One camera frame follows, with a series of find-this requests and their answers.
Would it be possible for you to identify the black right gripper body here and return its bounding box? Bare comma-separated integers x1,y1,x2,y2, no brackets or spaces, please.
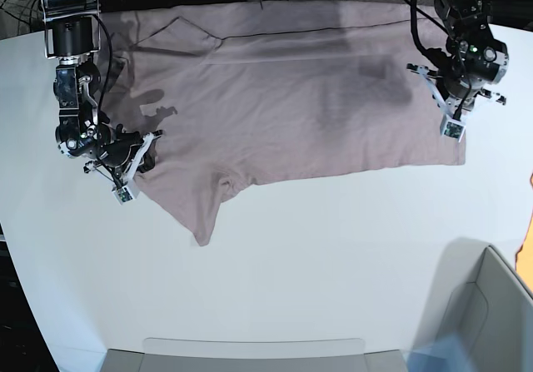
85,124,143,176

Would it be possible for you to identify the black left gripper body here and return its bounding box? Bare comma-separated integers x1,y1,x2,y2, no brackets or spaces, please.
441,76,481,110

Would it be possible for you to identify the mauve pink T-shirt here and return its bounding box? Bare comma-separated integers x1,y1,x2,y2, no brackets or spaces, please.
99,1,466,246

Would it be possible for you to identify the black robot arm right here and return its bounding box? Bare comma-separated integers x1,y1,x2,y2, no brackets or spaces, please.
41,0,161,183

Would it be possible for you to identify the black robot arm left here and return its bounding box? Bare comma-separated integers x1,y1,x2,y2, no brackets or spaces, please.
410,0,509,120

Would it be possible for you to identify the orange object at right edge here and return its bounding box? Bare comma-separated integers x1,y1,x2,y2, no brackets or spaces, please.
514,174,533,272

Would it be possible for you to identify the grey bin at bottom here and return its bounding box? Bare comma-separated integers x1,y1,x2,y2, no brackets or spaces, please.
101,338,407,371

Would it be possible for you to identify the grey bin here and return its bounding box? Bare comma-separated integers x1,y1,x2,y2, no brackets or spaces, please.
101,338,407,371
436,246,532,371

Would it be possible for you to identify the grey bin at right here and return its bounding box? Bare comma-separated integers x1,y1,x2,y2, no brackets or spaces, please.
436,246,532,371

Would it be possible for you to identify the blue translucent object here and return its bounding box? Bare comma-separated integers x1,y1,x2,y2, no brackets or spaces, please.
405,334,474,372

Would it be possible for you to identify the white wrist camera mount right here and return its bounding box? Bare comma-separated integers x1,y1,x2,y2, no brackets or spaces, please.
112,130,163,205

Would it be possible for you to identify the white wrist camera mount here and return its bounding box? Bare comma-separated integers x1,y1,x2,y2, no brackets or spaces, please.
112,130,163,205
406,63,506,141

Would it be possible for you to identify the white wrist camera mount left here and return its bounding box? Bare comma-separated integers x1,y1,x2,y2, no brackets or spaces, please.
406,63,506,141

